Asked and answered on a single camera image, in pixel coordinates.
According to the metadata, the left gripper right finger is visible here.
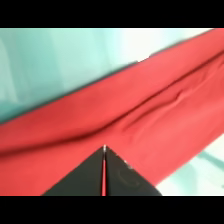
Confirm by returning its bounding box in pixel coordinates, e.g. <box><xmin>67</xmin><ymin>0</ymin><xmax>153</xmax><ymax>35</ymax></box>
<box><xmin>104</xmin><ymin>144</ymin><xmax>163</xmax><ymax>197</ymax></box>

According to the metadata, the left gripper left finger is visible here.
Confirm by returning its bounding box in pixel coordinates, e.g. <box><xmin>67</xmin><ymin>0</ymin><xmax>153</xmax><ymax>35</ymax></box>
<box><xmin>41</xmin><ymin>144</ymin><xmax>106</xmax><ymax>197</ymax></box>

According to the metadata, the red T-shirt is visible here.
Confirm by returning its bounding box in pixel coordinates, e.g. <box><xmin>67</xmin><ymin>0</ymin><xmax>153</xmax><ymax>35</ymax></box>
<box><xmin>0</xmin><ymin>28</ymin><xmax>224</xmax><ymax>197</ymax></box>

